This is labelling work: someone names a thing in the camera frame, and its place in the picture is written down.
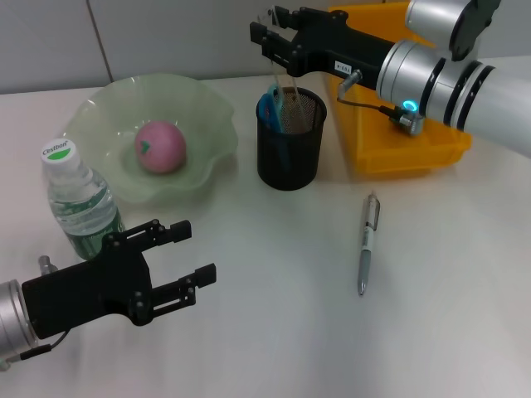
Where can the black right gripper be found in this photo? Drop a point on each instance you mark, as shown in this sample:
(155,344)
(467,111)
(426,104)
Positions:
(332,45)

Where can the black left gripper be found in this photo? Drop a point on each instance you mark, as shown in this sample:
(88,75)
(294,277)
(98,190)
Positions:
(83,294)

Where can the clear plastic ruler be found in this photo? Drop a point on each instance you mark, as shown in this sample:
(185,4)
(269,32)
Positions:
(286,89)

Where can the blue scissors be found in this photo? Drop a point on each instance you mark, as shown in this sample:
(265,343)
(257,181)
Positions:
(267,112)

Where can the pink peach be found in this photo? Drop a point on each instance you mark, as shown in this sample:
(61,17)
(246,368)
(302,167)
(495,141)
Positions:
(162,147)

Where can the clear water bottle green label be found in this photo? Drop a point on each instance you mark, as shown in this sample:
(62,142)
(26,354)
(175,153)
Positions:
(79,203)

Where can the silver pen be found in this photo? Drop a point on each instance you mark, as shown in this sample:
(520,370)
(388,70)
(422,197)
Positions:
(367,244)

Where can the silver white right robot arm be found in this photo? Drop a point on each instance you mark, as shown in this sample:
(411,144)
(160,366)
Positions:
(415,70)

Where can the green glass fruit plate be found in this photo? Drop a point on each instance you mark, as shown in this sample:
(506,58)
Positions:
(199,124)

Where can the black mesh pen holder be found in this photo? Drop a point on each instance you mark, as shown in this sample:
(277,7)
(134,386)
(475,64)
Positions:
(303,161)

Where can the yellow plastic bin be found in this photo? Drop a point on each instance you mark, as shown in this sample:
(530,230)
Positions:
(394,149)

